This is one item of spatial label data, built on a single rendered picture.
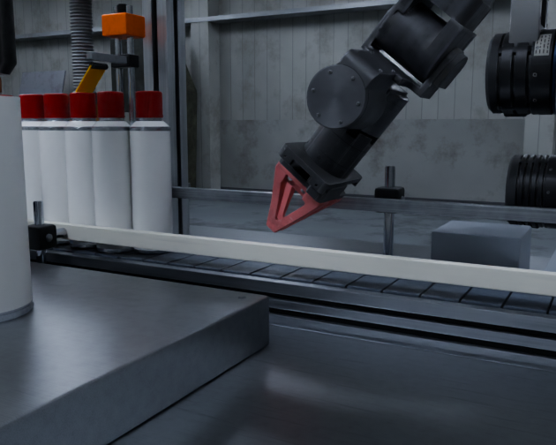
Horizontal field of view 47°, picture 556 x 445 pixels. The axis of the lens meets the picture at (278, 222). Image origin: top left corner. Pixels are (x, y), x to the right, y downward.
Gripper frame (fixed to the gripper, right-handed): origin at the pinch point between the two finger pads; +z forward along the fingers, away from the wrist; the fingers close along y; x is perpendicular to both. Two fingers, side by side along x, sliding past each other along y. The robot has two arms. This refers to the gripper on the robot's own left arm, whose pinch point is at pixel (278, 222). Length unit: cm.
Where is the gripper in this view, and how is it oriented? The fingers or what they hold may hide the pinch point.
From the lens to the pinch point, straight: 72.0
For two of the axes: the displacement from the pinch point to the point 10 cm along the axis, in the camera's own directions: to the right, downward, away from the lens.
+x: 6.9, 6.8, -2.6
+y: -4.6, 1.3, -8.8
